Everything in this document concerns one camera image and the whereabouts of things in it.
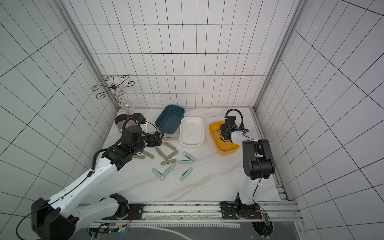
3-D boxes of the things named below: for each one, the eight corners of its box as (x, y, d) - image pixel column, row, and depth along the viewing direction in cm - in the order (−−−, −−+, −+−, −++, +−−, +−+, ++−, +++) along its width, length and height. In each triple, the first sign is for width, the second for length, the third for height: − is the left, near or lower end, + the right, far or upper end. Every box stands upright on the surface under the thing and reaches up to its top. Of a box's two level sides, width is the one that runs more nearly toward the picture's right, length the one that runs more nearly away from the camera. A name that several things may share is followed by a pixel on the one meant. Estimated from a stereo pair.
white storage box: (178, 147, 98) (177, 143, 93) (180, 120, 112) (179, 116, 108) (204, 147, 98) (204, 143, 94) (203, 120, 113) (203, 116, 108)
